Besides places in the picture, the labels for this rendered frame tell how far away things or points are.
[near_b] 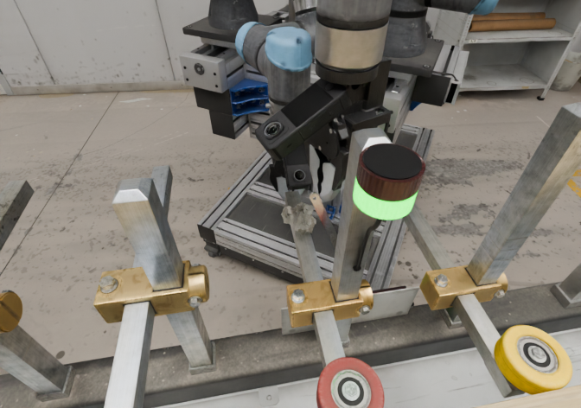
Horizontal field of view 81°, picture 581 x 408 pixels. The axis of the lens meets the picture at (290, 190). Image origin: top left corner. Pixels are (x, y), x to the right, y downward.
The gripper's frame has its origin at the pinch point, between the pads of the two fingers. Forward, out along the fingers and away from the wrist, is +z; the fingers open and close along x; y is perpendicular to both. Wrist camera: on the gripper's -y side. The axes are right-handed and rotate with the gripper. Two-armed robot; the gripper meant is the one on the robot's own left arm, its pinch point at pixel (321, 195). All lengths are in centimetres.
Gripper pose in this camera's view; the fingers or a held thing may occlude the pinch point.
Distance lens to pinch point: 51.3
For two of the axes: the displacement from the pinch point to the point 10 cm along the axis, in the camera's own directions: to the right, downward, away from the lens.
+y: 8.7, -3.4, 3.7
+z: 0.0, 7.4, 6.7
